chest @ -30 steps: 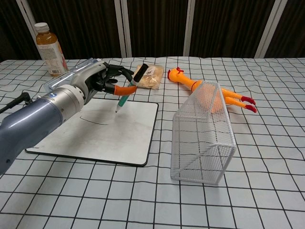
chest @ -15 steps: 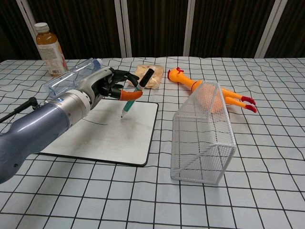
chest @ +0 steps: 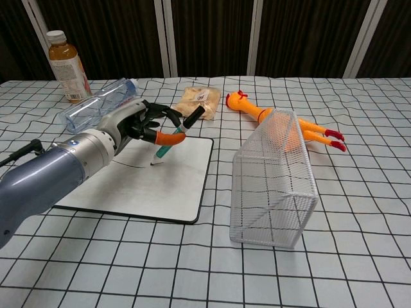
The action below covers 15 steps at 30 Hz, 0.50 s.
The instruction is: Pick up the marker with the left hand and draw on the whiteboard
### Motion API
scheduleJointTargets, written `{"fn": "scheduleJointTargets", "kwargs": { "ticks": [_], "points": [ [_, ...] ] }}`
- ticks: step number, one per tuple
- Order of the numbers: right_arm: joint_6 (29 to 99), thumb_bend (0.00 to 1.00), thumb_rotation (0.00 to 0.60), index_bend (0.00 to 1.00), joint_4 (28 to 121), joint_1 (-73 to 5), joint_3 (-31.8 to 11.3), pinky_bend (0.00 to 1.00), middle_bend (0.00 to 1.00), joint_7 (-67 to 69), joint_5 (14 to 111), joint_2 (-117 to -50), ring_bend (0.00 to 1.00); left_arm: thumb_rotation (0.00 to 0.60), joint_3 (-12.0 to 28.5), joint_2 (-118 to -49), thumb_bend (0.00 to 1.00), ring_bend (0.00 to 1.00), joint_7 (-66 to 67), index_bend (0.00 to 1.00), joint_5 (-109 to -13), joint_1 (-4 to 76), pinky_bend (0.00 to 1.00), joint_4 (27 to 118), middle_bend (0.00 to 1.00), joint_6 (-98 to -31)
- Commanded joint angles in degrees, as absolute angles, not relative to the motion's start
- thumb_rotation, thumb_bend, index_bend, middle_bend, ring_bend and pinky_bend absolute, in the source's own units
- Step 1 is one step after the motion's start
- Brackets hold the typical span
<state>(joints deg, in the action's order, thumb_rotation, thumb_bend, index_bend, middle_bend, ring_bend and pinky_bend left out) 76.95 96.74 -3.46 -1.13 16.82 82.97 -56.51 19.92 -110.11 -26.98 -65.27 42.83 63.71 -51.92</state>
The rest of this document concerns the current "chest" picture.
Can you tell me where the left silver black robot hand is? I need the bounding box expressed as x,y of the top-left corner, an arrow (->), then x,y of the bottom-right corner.
98,98 -> 187,154

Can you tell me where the green whiteboard marker black cap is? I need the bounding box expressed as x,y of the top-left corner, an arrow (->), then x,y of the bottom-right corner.
150,106 -> 205,166

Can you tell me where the white dry-erase board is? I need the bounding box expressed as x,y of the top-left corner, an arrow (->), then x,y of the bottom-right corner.
53,136 -> 215,225

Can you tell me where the clear plastic water bottle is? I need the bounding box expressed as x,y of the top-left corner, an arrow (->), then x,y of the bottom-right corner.
58,78 -> 139,133

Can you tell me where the amber tea bottle white cap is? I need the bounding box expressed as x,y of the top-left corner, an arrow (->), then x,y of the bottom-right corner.
46,30 -> 93,104

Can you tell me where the clear bag of beige snacks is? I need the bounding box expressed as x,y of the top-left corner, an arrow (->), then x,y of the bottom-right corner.
169,85 -> 223,121

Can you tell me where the yellow rubber chicken toy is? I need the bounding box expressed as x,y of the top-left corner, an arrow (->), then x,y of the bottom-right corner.
225,90 -> 348,153

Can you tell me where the dark pleated folding screen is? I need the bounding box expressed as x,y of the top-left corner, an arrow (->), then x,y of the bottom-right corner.
0,0 -> 411,83

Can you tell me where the white black-grid tablecloth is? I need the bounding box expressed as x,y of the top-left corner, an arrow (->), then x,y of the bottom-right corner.
0,74 -> 411,308

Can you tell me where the white screen frame post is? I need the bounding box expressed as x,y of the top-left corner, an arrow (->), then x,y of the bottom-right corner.
22,0 -> 58,58
153,0 -> 180,78
246,0 -> 265,78
342,0 -> 385,79

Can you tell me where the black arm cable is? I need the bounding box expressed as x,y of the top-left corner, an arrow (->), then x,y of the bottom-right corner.
0,139 -> 46,168

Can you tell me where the white wire mesh basket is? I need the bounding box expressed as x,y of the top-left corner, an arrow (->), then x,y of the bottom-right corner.
229,107 -> 320,250

